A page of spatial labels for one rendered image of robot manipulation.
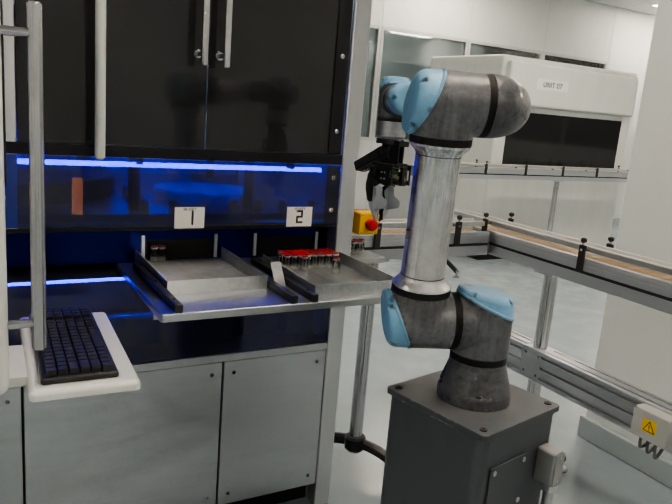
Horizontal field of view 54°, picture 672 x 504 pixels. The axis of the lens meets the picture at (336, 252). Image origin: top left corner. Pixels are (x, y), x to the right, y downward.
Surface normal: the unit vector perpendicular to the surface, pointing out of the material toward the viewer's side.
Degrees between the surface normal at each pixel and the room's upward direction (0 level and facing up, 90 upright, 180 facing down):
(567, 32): 90
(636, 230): 90
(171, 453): 90
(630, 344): 90
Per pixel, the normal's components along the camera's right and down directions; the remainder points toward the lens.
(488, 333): 0.11, 0.22
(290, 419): 0.48, 0.22
